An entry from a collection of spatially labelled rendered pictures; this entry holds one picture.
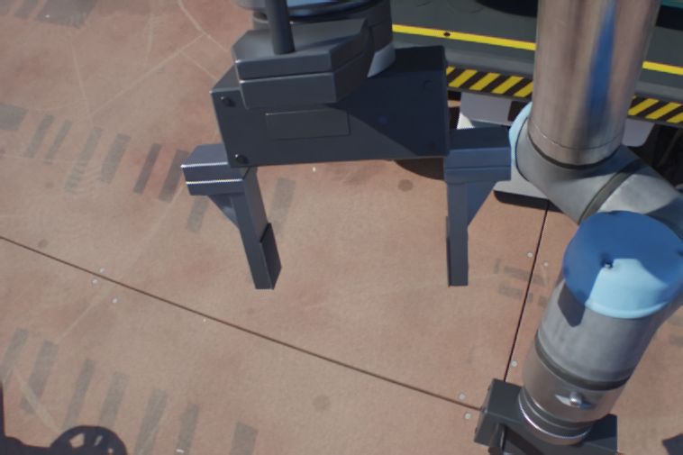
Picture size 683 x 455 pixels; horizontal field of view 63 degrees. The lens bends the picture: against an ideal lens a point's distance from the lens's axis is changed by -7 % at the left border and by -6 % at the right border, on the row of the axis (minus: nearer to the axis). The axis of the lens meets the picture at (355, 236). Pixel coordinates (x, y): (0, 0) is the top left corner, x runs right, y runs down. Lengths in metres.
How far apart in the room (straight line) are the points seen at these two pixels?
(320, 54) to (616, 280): 0.29
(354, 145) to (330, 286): 0.60
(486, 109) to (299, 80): 0.59
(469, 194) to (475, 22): 0.46
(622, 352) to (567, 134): 0.18
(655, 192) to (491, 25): 0.34
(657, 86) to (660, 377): 0.42
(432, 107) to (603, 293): 0.21
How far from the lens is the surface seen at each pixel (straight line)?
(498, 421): 0.59
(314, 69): 0.25
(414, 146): 0.33
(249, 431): 0.85
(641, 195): 0.57
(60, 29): 1.55
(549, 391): 0.53
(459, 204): 0.36
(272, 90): 0.25
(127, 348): 0.95
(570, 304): 0.48
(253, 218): 0.39
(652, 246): 0.48
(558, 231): 1.00
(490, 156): 0.34
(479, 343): 0.88
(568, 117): 0.50
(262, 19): 0.32
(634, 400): 0.91
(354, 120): 0.32
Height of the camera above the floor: 0.81
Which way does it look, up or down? 58 degrees down
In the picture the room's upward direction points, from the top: 5 degrees counter-clockwise
